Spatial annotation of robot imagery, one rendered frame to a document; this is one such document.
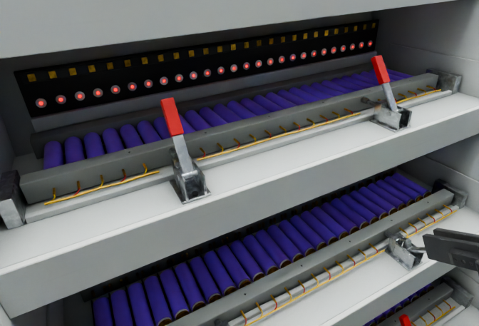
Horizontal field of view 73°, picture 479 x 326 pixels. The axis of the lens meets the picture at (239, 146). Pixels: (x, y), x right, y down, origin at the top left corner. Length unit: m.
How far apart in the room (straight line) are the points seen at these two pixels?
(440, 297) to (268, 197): 0.45
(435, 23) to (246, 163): 0.40
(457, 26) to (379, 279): 0.38
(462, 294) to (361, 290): 0.29
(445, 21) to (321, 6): 0.28
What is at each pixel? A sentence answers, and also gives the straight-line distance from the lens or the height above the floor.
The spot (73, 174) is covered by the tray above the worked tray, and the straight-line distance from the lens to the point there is 0.34.
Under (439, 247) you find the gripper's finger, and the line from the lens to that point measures 0.45.
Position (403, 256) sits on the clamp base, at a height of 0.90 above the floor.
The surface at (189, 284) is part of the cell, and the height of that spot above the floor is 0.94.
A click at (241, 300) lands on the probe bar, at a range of 0.41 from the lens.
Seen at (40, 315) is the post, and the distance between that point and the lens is 0.41.
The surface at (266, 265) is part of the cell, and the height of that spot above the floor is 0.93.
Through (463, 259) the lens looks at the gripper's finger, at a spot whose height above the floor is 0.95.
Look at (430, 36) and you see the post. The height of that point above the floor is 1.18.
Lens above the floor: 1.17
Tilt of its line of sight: 11 degrees down
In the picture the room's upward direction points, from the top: 11 degrees counter-clockwise
